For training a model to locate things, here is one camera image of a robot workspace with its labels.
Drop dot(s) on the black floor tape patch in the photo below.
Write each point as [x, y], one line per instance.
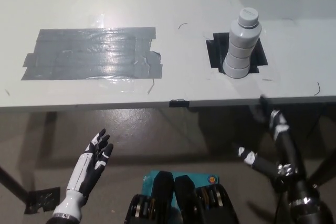
[42, 199]

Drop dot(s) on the white ribbed plastic bottle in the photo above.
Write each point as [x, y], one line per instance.
[240, 48]

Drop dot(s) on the small black tape piece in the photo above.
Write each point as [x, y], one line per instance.
[179, 103]

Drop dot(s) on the robot torso black teal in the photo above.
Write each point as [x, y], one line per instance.
[183, 200]

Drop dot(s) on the black diagonal table leg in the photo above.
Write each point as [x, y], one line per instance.
[324, 167]
[13, 182]

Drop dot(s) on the black tape square patch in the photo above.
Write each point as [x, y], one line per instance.
[216, 51]

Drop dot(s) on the grey duct tape patch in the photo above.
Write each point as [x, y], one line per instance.
[89, 53]

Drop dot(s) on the robot right hand white black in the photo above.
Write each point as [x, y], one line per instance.
[287, 153]

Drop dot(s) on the clear tape strip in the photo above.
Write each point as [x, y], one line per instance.
[118, 83]

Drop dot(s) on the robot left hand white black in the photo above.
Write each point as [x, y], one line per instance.
[86, 166]

